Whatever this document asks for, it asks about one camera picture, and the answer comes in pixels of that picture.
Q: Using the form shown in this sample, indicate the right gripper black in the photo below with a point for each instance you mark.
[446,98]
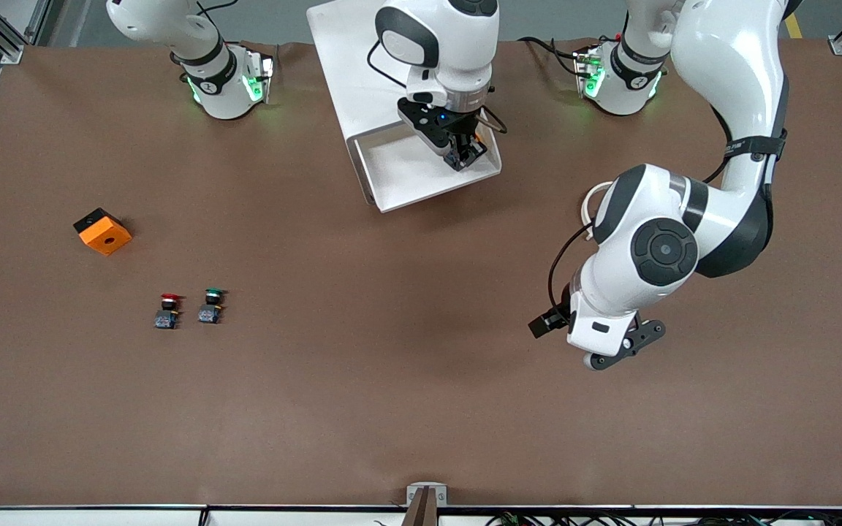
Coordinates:
[463,140]

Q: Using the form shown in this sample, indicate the cream cabinet drawer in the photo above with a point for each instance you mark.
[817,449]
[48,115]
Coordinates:
[406,175]

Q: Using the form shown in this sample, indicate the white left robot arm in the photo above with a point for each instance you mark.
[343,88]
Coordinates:
[728,73]

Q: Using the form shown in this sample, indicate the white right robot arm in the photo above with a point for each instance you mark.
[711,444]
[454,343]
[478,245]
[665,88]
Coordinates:
[220,91]

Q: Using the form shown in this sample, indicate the white drawer cabinet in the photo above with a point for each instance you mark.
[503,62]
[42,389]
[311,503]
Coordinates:
[348,66]

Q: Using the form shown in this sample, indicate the orange and black button box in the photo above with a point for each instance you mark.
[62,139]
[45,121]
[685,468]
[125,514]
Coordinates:
[105,235]

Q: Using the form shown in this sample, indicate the brown table cover sheet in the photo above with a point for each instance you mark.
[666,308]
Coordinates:
[392,380]

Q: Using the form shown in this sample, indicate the white curved plastic bracket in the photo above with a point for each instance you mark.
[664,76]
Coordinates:
[588,212]

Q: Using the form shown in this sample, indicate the metal bracket with brown post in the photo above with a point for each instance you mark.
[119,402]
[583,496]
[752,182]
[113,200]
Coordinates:
[426,504]

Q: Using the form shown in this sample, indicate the green push button switch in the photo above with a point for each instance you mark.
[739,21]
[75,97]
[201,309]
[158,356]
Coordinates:
[209,314]

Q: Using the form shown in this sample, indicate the red push button switch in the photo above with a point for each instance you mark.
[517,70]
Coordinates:
[167,318]

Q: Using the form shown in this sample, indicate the white table edge rail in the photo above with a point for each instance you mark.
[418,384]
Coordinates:
[99,517]

